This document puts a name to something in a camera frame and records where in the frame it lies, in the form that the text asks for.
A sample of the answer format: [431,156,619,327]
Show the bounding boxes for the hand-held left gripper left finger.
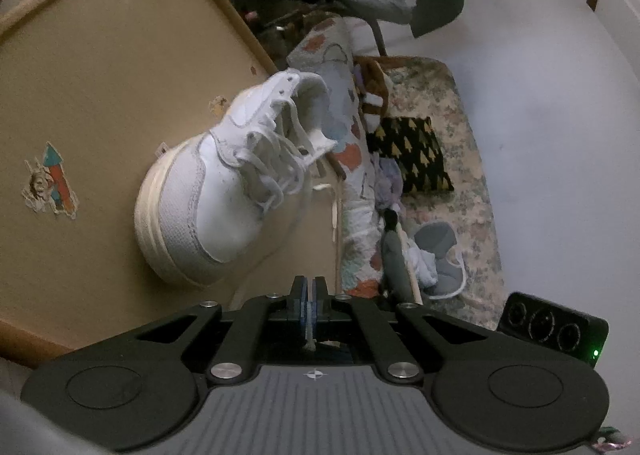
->
[102,276,312,382]

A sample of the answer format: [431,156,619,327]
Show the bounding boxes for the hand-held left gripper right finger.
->
[312,277,526,382]

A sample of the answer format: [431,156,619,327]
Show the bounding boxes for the white shoelace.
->
[235,85,338,353]

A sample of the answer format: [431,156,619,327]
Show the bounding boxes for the white sneaker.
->
[134,70,338,287]

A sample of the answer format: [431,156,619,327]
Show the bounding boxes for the grey green cloth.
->
[380,230,413,301]

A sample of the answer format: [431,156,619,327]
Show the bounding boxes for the wooden stick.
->
[397,227,423,306]

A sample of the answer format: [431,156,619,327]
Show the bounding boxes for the small white cloth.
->
[406,242,438,286]

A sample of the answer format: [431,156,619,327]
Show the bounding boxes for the grey padded slipper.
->
[412,222,468,298]

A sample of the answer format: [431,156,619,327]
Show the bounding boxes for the pale purple garment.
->
[375,158,403,211]

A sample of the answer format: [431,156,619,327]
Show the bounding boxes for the white patchwork quilt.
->
[286,18,386,298]

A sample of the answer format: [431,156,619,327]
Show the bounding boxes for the black cushion with gold trees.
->
[366,116,455,196]

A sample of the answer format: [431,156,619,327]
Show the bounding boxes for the floral sofa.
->
[350,55,503,331]

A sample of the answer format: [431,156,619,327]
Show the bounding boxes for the scattered cartoon stickers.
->
[22,66,258,220]

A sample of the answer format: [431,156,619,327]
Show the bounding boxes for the low wooden table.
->
[0,0,346,366]

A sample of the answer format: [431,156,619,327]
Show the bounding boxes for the black hanging cloth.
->
[411,0,466,39]

